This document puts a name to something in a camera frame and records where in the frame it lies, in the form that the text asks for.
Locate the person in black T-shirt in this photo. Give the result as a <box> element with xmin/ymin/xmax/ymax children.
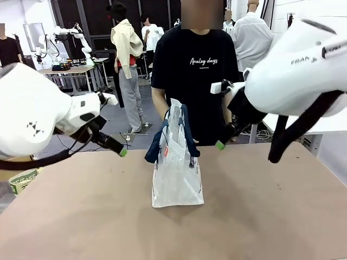
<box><xmin>151</xmin><ymin>0</ymin><xmax>240</xmax><ymax>147</ymax></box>

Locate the background work table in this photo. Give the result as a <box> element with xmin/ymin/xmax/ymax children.
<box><xmin>37</xmin><ymin>64</ymin><xmax>109</xmax><ymax>94</ymax></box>

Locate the grey framed board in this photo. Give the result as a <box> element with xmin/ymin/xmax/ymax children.
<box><xmin>23</xmin><ymin>23</ymin><xmax>46</xmax><ymax>52</ymax></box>

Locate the cardboard box with green print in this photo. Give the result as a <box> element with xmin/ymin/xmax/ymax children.
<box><xmin>9</xmin><ymin>167</ymin><xmax>44</xmax><ymax>196</ymax></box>

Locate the white side table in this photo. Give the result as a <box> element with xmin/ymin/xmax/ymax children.
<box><xmin>248</xmin><ymin>112</ymin><xmax>347</xmax><ymax>144</ymax></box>

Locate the translucent white blue-handled shopping bag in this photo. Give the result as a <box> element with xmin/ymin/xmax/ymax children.
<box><xmin>144</xmin><ymin>97</ymin><xmax>204</xmax><ymax>209</ymax></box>

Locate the person's right forearm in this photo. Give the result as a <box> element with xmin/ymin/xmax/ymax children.
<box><xmin>151</xmin><ymin>87</ymin><xmax>170</xmax><ymax>122</ymax></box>

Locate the person's left forearm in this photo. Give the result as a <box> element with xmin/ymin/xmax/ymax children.
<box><xmin>222</xmin><ymin>93</ymin><xmax>233</xmax><ymax>128</ymax></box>

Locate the bystander in white T-shirt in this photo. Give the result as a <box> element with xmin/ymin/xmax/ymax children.
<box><xmin>140</xmin><ymin>15</ymin><xmax>165</xmax><ymax>80</ymax></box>

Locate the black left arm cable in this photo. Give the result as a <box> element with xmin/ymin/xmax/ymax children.
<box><xmin>0</xmin><ymin>147</ymin><xmax>90</xmax><ymax>171</ymax></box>

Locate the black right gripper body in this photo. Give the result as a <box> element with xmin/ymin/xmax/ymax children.
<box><xmin>227</xmin><ymin>90</ymin><xmax>268</xmax><ymax>131</ymax></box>

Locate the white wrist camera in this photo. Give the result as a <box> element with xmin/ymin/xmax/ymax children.
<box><xmin>102</xmin><ymin>92</ymin><xmax>119</xmax><ymax>107</ymax></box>
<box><xmin>210</xmin><ymin>80</ymin><xmax>232</xmax><ymax>95</ymax></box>

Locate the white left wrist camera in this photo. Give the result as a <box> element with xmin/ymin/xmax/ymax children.
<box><xmin>102</xmin><ymin>92</ymin><xmax>119</xmax><ymax>107</ymax></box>

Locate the bystander in black shirt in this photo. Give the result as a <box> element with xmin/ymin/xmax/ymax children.
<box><xmin>0</xmin><ymin>23</ymin><xmax>23</xmax><ymax>68</ymax></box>

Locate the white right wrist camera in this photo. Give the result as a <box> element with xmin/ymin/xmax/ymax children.
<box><xmin>210</xmin><ymin>80</ymin><xmax>232</xmax><ymax>95</ymax></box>

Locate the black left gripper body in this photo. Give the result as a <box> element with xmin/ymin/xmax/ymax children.
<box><xmin>70</xmin><ymin>115</ymin><xmax>111</xmax><ymax>148</ymax></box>

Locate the flat mannequin stand base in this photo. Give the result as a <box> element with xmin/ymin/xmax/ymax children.
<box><xmin>120</xmin><ymin>122</ymin><xmax>150</xmax><ymax>136</ymax></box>

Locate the mannequin with cream jacket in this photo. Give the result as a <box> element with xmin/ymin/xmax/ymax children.
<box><xmin>106</xmin><ymin>1</ymin><xmax>144</xmax><ymax>134</ymax></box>

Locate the bystander in white dress shirt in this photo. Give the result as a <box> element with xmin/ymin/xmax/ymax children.
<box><xmin>232</xmin><ymin>0</ymin><xmax>274</xmax><ymax>82</ymax></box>

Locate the white floor cable bundle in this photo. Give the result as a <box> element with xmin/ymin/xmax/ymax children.
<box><xmin>254</xmin><ymin>129</ymin><xmax>275</xmax><ymax>140</ymax></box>

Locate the distant bystander in pale top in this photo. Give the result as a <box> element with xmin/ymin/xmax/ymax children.
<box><xmin>223</xmin><ymin>10</ymin><xmax>235</xmax><ymax>31</ymax></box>

